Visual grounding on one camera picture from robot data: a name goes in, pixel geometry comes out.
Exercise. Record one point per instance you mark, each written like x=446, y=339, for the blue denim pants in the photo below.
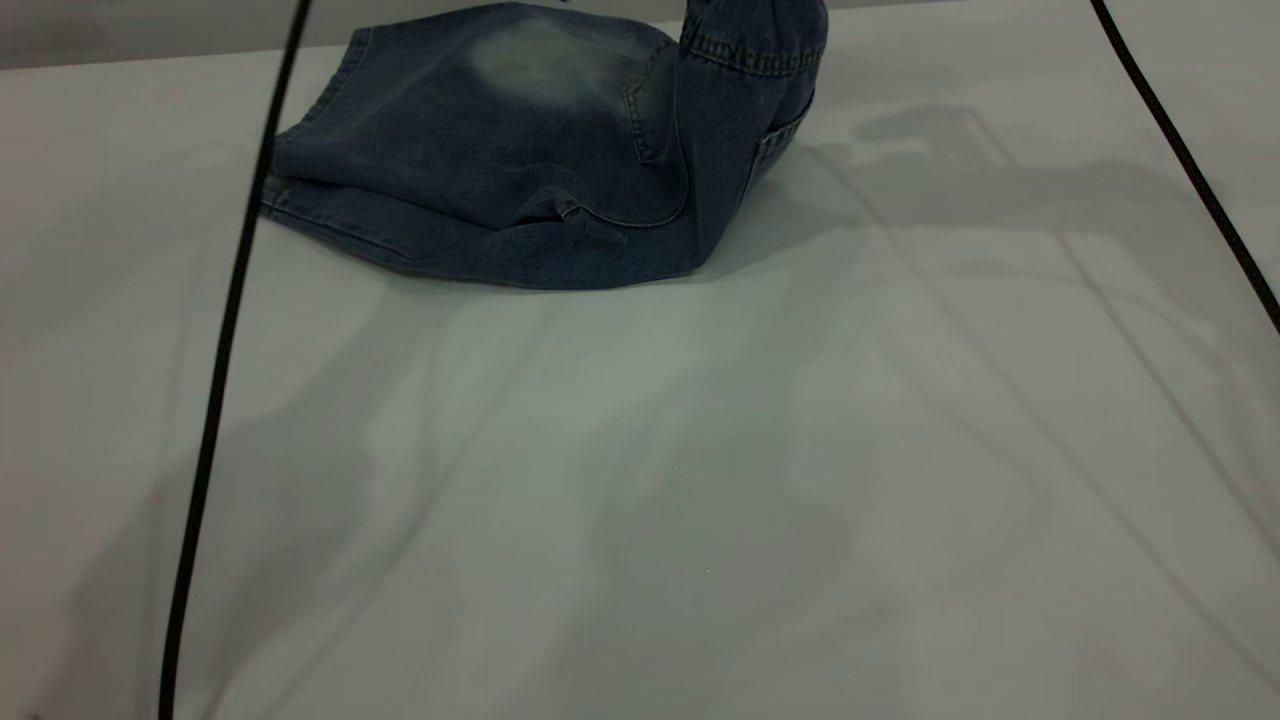
x=500, y=170

